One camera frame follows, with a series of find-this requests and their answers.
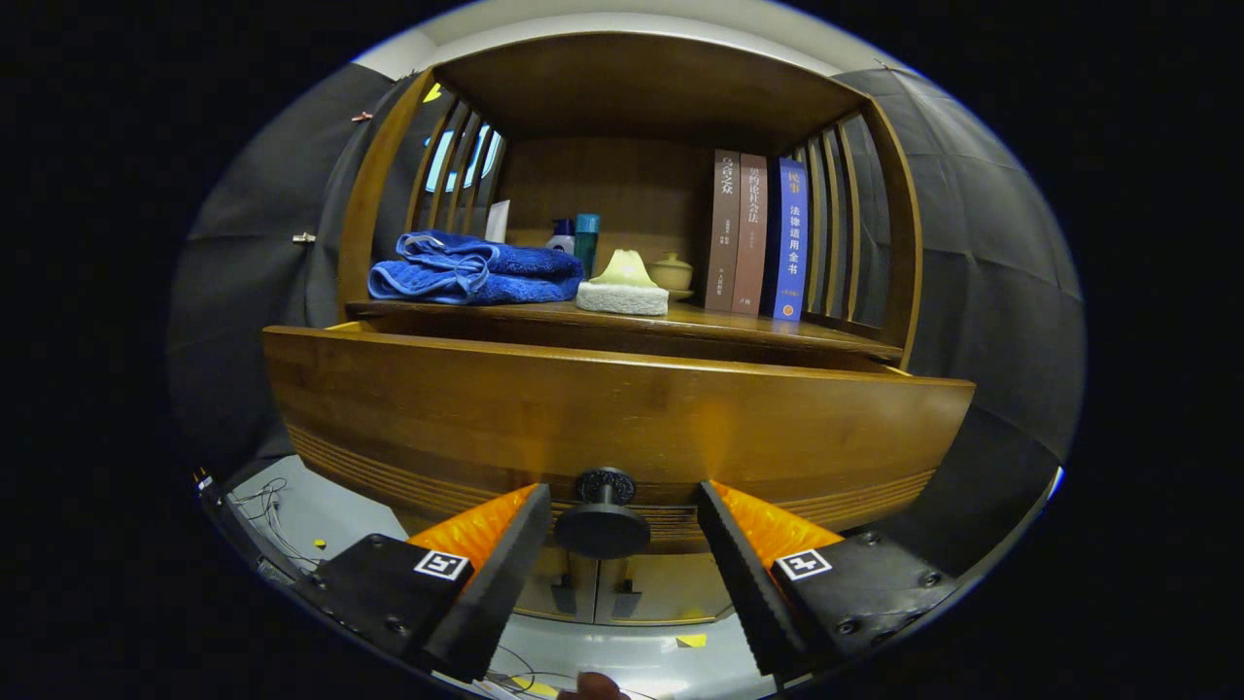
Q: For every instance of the wooden cabinet door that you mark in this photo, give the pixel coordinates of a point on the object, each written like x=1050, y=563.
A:
x=661, y=588
x=569, y=588

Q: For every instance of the white bottle with blue cap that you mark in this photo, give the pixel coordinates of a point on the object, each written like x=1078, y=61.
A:
x=561, y=236

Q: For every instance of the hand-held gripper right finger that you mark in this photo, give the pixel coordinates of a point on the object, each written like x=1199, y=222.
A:
x=748, y=583

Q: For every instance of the brown wooden drawer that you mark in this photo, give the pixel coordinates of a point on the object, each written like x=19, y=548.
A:
x=583, y=418

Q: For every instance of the white paper card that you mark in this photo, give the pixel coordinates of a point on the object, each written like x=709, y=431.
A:
x=498, y=222

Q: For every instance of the blue book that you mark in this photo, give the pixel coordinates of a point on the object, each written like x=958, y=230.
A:
x=789, y=243

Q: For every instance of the brown wooden cabinet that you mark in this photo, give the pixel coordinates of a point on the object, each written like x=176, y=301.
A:
x=641, y=87

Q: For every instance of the beige lidded tea cup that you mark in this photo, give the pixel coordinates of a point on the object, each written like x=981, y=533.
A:
x=673, y=272

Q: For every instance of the black round drawer knob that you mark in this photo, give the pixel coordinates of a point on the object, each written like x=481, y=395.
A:
x=603, y=525

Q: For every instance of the wooden countertop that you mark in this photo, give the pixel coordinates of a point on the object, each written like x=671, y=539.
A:
x=719, y=323

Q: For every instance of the reddish brown book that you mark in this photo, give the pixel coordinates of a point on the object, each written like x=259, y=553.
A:
x=750, y=233

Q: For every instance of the teal glass bottle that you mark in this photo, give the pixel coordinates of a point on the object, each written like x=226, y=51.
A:
x=586, y=243

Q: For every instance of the blue folded towel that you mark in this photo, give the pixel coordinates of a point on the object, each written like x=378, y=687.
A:
x=476, y=272

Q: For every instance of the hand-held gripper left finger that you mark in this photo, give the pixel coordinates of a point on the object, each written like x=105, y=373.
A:
x=501, y=593

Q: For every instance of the dark brown book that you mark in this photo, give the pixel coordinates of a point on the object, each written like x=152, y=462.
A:
x=722, y=233

